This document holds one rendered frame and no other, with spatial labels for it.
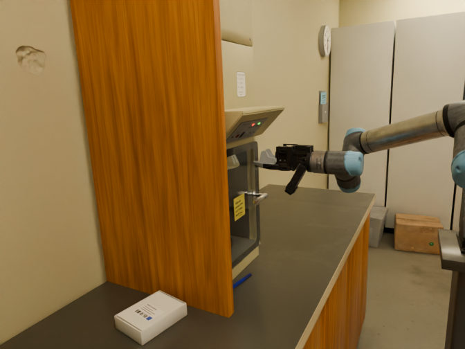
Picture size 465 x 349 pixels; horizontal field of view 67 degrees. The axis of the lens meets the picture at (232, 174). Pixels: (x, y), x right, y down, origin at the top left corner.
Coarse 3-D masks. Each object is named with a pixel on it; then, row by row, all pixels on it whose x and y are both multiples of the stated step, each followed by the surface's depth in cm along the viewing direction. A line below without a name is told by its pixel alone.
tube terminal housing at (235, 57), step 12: (228, 48) 107; (240, 48) 113; (252, 48) 120; (228, 60) 107; (240, 60) 114; (252, 60) 121; (228, 72) 108; (252, 72) 122; (228, 84) 108; (252, 84) 122; (228, 96) 109; (252, 96) 123; (228, 108) 109; (228, 144) 111; (240, 144) 118; (252, 252) 132; (240, 264) 124
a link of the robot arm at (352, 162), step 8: (328, 152) 110; (336, 152) 109; (344, 152) 108; (352, 152) 107; (360, 152) 107; (328, 160) 109; (336, 160) 107; (344, 160) 106; (352, 160) 105; (360, 160) 105; (328, 168) 109; (336, 168) 108; (344, 168) 107; (352, 168) 106; (360, 168) 105; (336, 176) 113; (344, 176) 110; (352, 176) 108
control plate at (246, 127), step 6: (252, 120) 103; (258, 120) 108; (264, 120) 113; (240, 126) 99; (246, 126) 104; (252, 126) 108; (258, 126) 113; (234, 132) 100; (240, 132) 104; (252, 132) 114; (228, 138) 101; (234, 138) 105; (240, 138) 110
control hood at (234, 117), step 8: (232, 112) 94; (240, 112) 93; (248, 112) 96; (256, 112) 100; (264, 112) 106; (272, 112) 112; (280, 112) 120; (232, 120) 94; (240, 120) 95; (248, 120) 101; (272, 120) 121; (232, 128) 96; (264, 128) 122
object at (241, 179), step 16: (256, 144) 126; (240, 160) 116; (256, 160) 127; (240, 176) 117; (256, 176) 128; (240, 192) 117; (256, 192) 129; (256, 208) 130; (240, 224) 119; (256, 224) 131; (240, 240) 120; (256, 240) 132; (240, 256) 121
